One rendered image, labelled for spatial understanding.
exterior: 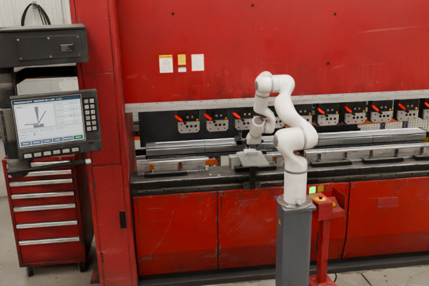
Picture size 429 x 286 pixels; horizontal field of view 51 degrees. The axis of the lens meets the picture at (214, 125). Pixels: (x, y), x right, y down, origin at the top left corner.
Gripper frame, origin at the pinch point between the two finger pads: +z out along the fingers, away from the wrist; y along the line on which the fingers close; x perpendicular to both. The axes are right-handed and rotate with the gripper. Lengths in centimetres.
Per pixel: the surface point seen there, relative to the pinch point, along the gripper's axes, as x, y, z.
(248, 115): -16.9, 1.8, -13.7
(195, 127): -12.5, 39.1, -8.7
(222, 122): -14.2, 20.3, -10.8
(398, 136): -17, -126, 28
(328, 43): -48, -53, -50
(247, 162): 15.0, 6.2, -4.0
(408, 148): 3, -121, 12
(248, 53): -44, 2, -46
